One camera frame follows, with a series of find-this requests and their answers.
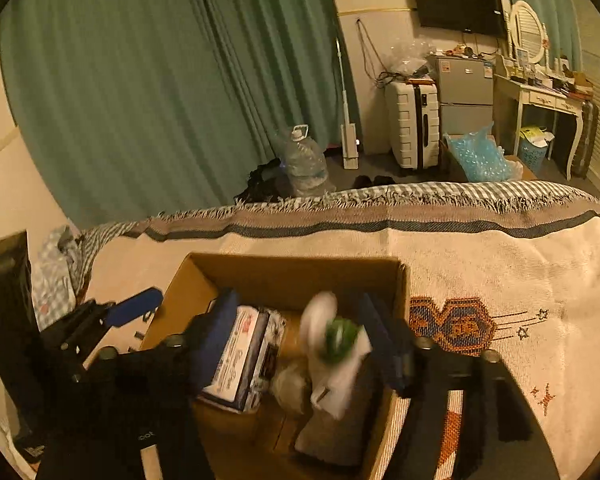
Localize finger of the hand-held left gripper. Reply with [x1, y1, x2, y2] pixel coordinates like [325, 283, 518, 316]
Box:
[39, 286, 164, 378]

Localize clear plastic bag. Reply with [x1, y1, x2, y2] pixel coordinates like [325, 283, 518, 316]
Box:
[384, 39, 432, 82]

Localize white vanity desk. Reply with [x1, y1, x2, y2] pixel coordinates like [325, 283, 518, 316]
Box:
[492, 56, 597, 180]

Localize white oval mirror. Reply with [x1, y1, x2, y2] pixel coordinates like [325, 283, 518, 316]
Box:
[506, 1, 549, 67]

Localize white and green plush toy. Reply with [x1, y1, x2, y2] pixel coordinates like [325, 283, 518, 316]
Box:
[300, 290, 373, 367]

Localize silver mini fridge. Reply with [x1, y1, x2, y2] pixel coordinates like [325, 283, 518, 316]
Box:
[426, 54, 496, 162]

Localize blue laundry basket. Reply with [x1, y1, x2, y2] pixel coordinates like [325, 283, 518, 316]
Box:
[516, 126, 557, 174]

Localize black wall cables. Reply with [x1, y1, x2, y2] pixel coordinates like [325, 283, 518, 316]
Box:
[356, 16, 388, 88]

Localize black bag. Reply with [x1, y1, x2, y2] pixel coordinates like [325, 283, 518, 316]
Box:
[234, 159, 295, 204]

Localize black wall television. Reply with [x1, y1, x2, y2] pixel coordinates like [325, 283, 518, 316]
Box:
[410, 0, 506, 37]

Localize striped chair back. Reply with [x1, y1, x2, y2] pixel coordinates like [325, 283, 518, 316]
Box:
[574, 100, 600, 179]

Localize printed tissue pack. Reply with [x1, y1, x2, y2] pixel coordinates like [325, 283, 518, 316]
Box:
[199, 304, 287, 414]

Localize light plaid cloth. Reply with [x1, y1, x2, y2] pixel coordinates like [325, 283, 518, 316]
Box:
[31, 226, 83, 332]

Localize black box-shaped object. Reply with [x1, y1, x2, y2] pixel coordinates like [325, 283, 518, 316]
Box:
[0, 231, 43, 453]

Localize cream fluffy ball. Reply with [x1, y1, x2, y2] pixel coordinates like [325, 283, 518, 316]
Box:
[271, 357, 312, 415]

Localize large clear water jug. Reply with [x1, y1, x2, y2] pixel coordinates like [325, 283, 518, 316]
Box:
[274, 124, 329, 197]

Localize beige printed blanket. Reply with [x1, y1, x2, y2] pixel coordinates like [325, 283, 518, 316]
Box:
[80, 195, 600, 480]

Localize white suitcase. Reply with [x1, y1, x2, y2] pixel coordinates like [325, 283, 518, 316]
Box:
[384, 79, 442, 170]

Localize grey cloth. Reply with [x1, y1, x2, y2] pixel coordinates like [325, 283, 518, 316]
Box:
[294, 375, 383, 467]

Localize brown cardboard box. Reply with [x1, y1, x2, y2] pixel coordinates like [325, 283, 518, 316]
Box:
[139, 252, 411, 480]

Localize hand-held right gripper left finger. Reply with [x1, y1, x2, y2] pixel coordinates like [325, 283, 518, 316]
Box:
[37, 288, 239, 480]

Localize white flat mop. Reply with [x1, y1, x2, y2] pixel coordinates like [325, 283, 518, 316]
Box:
[335, 35, 362, 171]

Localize blue bubble wrap bag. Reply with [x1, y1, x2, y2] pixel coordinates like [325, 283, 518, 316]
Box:
[442, 121, 524, 184]

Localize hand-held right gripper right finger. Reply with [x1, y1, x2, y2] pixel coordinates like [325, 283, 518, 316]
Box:
[357, 292, 561, 480]

